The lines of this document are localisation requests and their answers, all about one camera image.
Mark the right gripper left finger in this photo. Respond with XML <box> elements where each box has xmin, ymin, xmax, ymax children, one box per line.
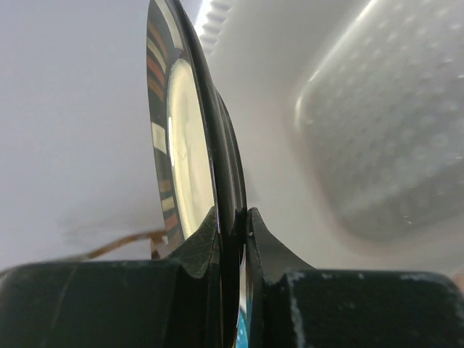
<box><xmin>1</xmin><ymin>211</ymin><xmax>222</xmax><ymax>347</ymax></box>

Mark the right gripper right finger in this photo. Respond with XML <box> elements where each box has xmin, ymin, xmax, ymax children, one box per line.
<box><xmin>246</xmin><ymin>208</ymin><xmax>463</xmax><ymax>347</ymax></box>

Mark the black striped cream plate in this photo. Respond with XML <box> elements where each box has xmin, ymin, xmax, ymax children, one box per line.
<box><xmin>146</xmin><ymin>1</ymin><xmax>247</xmax><ymax>347</ymax></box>

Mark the blue polka dot plate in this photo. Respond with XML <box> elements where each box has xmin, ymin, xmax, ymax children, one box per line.
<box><xmin>234</xmin><ymin>310</ymin><xmax>249</xmax><ymax>348</ymax></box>

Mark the white plastic bin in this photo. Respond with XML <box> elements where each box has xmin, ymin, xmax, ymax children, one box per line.
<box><xmin>194</xmin><ymin>1</ymin><xmax>463</xmax><ymax>274</ymax></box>

